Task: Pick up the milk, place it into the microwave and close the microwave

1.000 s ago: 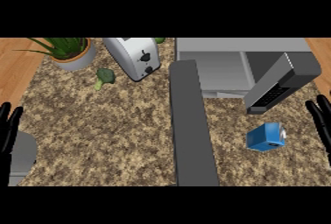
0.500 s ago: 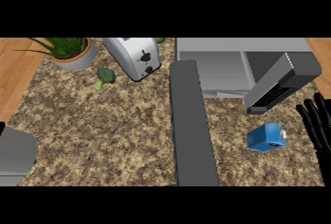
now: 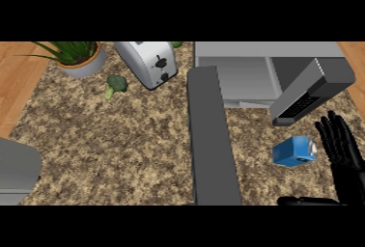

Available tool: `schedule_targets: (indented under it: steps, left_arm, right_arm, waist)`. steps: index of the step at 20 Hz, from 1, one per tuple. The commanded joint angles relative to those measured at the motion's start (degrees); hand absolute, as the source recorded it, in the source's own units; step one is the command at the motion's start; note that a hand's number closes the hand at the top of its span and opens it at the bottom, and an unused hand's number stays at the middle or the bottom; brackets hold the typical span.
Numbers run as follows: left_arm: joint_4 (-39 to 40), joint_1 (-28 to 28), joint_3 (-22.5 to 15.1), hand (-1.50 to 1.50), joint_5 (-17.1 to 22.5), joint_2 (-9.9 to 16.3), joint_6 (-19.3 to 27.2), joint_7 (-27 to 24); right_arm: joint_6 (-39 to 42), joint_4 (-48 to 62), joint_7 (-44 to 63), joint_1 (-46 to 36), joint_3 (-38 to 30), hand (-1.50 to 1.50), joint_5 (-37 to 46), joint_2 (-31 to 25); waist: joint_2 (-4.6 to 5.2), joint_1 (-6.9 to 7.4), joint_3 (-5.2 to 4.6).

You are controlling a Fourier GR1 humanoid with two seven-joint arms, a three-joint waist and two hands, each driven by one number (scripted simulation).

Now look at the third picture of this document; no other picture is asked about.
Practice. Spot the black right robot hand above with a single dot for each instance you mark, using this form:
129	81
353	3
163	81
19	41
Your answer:
345	151

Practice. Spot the blue milk carton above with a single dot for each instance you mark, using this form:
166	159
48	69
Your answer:
292	153

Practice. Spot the grey microwave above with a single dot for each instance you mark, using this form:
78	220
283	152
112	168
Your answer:
286	80

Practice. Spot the dark grey microwave door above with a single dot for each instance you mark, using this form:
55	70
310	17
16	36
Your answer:
212	141

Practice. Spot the small green vegetable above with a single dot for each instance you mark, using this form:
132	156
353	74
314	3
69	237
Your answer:
177	44

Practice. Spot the silver toaster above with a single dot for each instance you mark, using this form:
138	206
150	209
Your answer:
152	62

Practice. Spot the green broccoli floret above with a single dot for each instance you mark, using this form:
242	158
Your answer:
116	84

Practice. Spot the potted green plant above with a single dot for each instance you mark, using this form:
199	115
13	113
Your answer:
79	58

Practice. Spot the grey appliance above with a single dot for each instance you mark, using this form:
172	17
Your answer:
17	173

